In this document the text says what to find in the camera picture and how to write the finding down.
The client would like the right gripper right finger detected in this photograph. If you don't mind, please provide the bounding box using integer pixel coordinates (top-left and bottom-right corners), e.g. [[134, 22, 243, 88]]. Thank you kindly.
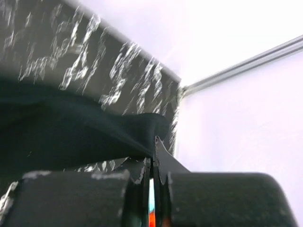
[[153, 138, 297, 227]]

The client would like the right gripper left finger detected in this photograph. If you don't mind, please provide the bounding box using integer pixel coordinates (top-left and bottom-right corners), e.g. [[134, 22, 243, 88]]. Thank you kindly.
[[0, 158, 151, 227]]

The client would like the black t shirt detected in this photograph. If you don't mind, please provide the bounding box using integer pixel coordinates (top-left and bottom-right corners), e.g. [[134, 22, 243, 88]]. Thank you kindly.
[[0, 79, 169, 181]]

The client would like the orange t shirt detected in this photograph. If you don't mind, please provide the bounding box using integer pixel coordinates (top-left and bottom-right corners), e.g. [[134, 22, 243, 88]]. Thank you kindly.
[[149, 210, 171, 227]]

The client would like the black marbled table mat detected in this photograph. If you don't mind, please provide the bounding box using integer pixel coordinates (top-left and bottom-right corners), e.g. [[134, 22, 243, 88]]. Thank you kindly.
[[0, 0, 182, 204]]

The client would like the right aluminium frame post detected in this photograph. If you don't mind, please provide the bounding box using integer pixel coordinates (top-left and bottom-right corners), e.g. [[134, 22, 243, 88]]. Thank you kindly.
[[182, 36, 303, 97]]

